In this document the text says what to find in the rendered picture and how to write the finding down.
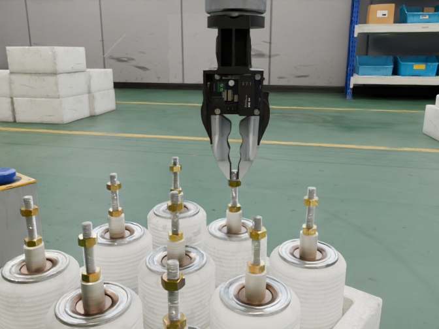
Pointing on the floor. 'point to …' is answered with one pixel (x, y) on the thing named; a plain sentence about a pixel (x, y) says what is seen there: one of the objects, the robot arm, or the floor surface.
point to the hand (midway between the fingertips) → (234, 168)
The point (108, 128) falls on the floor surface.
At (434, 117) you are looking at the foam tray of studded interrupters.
